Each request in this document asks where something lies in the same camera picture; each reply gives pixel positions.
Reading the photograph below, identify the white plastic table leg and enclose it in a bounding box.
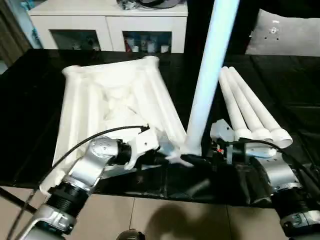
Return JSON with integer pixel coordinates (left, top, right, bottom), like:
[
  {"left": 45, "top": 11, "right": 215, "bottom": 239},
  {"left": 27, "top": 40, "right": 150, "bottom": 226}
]
[
  {"left": 218, "top": 66, "right": 252, "bottom": 141},
  {"left": 228, "top": 66, "right": 293, "bottom": 148},
  {"left": 224, "top": 66, "right": 273, "bottom": 142},
  {"left": 183, "top": 0, "right": 241, "bottom": 157}
]

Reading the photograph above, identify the white cabinet with glass doors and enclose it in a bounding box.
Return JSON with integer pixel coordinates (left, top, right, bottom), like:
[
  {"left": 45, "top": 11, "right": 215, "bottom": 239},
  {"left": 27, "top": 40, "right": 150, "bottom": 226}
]
[{"left": 28, "top": 0, "right": 188, "bottom": 54}]

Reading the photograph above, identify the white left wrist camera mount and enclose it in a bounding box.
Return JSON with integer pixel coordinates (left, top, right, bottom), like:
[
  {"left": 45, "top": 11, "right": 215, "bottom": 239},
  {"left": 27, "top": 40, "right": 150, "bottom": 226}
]
[{"left": 124, "top": 124, "right": 161, "bottom": 171}]

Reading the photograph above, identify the grey bag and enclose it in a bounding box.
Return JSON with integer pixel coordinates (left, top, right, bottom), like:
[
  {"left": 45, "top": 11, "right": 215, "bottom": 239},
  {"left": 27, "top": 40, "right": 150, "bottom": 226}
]
[{"left": 139, "top": 0, "right": 180, "bottom": 8}]

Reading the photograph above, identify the brown curtain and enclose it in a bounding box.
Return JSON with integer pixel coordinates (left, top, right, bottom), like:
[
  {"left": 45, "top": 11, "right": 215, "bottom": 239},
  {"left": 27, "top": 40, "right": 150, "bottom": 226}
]
[{"left": 0, "top": 0, "right": 31, "bottom": 68}]

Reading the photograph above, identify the black metal frame bar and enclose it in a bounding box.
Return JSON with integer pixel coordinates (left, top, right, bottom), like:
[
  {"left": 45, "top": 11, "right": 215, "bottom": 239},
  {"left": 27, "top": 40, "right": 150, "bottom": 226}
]
[{"left": 0, "top": 186, "right": 38, "bottom": 216}]

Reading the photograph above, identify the black mat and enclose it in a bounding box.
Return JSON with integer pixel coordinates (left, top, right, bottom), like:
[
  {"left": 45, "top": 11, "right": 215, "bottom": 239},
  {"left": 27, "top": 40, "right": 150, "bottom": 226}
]
[{"left": 0, "top": 48, "right": 320, "bottom": 208}]

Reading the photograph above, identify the white plastic table top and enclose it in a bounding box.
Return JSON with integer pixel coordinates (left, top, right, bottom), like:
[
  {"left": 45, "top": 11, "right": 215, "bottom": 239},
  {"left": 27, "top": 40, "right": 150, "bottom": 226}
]
[{"left": 39, "top": 55, "right": 195, "bottom": 196}]

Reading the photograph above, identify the grey cushion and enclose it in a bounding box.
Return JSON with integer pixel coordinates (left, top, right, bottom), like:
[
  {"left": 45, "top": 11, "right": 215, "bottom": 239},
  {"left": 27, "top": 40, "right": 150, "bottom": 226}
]
[{"left": 244, "top": 8, "right": 320, "bottom": 56}]

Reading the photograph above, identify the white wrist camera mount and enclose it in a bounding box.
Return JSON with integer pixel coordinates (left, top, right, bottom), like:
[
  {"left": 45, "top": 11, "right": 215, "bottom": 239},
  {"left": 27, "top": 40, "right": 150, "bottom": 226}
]
[
  {"left": 209, "top": 119, "right": 235, "bottom": 161},
  {"left": 124, "top": 124, "right": 161, "bottom": 171}
]

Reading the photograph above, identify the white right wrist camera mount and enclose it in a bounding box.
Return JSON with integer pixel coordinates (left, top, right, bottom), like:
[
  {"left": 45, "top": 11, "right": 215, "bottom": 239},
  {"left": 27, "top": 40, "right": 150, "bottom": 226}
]
[{"left": 209, "top": 119, "right": 235, "bottom": 161}]

